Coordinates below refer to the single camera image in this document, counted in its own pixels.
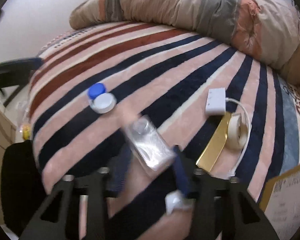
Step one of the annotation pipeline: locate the clear plastic box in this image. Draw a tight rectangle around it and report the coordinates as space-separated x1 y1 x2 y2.
123 115 175 176

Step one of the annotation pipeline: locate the brown cardboard box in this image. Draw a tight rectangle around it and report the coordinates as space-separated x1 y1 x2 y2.
260 164 300 239

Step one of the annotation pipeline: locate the small white object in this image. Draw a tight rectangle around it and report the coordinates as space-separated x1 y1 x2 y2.
165 190 194 215

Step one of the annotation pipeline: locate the rolled pink grey quilt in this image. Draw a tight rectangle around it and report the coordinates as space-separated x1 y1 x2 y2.
69 0 300 85

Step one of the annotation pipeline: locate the white tape roll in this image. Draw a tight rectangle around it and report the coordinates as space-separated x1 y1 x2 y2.
226 113 248 150

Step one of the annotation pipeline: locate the blue white contact lens case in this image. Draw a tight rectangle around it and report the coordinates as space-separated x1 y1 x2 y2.
88 83 117 114

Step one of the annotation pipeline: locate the striped fleece blanket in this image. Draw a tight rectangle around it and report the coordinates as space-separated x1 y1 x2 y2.
29 22 300 198

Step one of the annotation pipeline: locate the gold card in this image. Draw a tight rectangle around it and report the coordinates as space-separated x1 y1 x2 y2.
196 112 231 172

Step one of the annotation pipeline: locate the white adapter with cable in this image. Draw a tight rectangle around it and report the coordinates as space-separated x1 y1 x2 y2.
205 88 252 178

